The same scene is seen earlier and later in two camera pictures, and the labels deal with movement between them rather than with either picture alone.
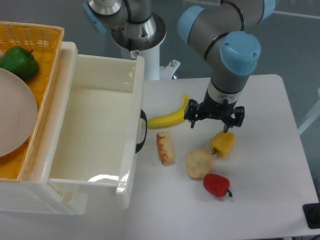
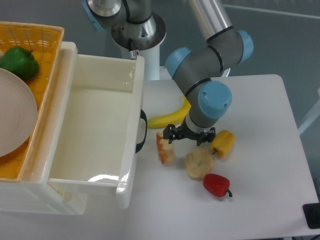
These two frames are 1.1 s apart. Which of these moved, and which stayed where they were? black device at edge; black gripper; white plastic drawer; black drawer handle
Moved: black gripper
Stayed: white plastic drawer; black device at edge; black drawer handle
